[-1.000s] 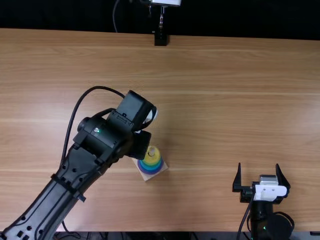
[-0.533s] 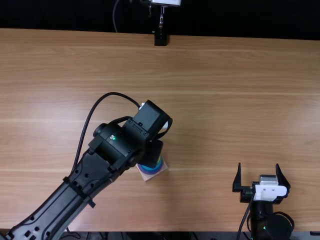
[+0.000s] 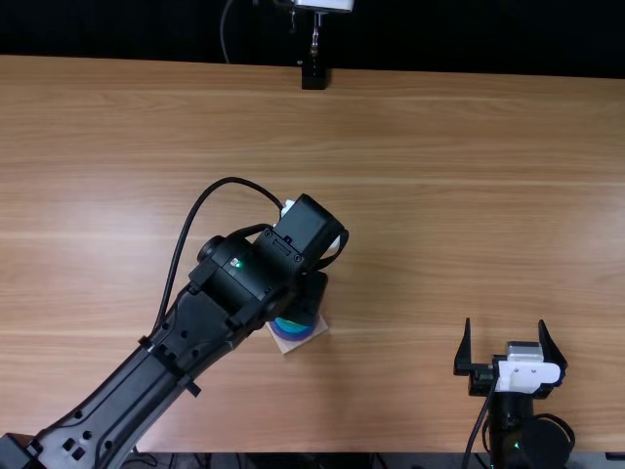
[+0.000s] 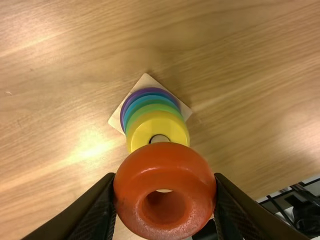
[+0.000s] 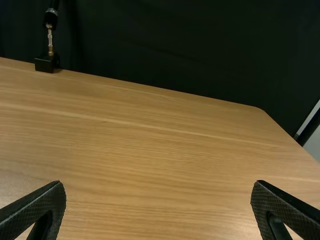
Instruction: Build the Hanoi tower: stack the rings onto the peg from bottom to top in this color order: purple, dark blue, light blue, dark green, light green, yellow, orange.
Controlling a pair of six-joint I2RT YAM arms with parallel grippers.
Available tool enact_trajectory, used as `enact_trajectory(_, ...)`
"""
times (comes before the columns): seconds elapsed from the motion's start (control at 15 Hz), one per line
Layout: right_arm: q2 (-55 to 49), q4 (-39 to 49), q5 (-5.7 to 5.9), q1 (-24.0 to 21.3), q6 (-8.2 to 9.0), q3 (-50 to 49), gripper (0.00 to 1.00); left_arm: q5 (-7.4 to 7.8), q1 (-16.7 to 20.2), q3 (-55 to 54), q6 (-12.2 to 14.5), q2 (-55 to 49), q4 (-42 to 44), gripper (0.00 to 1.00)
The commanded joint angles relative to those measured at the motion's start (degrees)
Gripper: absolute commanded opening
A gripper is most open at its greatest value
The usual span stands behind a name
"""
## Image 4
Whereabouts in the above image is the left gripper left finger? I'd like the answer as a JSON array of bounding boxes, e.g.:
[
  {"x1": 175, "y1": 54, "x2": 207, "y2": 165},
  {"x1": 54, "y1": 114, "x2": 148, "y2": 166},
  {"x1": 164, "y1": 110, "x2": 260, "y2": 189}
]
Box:
[{"x1": 21, "y1": 172, "x2": 119, "y2": 240}]

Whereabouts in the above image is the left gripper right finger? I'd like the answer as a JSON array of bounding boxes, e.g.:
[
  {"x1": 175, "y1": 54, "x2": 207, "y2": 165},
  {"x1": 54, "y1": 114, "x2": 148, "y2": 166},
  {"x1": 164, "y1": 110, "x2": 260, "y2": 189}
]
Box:
[{"x1": 211, "y1": 172, "x2": 311, "y2": 240}]

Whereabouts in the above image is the orange ring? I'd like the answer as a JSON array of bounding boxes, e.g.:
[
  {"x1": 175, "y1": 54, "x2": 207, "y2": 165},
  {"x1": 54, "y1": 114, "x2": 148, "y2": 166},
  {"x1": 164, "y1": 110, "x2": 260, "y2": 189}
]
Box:
[{"x1": 112, "y1": 141, "x2": 217, "y2": 239}]

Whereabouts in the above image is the purple ring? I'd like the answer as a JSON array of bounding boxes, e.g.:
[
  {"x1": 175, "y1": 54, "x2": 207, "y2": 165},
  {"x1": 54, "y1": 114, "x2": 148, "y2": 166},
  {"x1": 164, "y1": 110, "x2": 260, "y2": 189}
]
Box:
[{"x1": 119, "y1": 87, "x2": 180, "y2": 131}]

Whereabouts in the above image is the wooden peg base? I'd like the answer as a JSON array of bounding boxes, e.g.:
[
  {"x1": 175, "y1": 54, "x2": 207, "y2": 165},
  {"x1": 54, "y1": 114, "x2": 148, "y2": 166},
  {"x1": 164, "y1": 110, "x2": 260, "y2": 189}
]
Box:
[{"x1": 107, "y1": 72, "x2": 193, "y2": 145}]

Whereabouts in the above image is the black cable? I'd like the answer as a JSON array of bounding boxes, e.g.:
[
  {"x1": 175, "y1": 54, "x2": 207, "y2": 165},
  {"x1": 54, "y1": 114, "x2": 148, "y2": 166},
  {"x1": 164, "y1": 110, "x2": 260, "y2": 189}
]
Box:
[{"x1": 265, "y1": 194, "x2": 297, "y2": 225}]

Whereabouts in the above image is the yellow ring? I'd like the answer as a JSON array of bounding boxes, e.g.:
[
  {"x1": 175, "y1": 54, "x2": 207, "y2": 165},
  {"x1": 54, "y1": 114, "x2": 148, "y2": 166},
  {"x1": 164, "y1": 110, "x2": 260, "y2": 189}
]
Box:
[{"x1": 126, "y1": 110, "x2": 191, "y2": 154}]

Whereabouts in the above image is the light green ring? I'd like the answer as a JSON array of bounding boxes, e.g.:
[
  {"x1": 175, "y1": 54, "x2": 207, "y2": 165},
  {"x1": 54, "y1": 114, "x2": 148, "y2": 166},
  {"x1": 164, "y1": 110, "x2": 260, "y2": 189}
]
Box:
[{"x1": 125, "y1": 102, "x2": 186, "y2": 141}]

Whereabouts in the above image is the dark green ring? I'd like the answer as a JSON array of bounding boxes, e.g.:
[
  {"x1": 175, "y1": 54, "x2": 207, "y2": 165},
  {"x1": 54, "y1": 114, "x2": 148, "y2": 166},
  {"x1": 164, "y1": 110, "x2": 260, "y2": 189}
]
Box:
[{"x1": 124, "y1": 98, "x2": 183, "y2": 133}]

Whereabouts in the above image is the light blue ring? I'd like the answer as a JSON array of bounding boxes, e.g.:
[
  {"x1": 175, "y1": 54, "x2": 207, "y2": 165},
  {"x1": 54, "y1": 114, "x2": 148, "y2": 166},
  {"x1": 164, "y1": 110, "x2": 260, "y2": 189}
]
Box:
[{"x1": 123, "y1": 93, "x2": 181, "y2": 131}]

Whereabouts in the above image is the dark blue ring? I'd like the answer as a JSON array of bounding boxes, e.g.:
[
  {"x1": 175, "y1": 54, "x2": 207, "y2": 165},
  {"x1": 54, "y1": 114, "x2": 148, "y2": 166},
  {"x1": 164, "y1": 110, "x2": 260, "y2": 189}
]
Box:
[{"x1": 121, "y1": 90, "x2": 179, "y2": 130}]

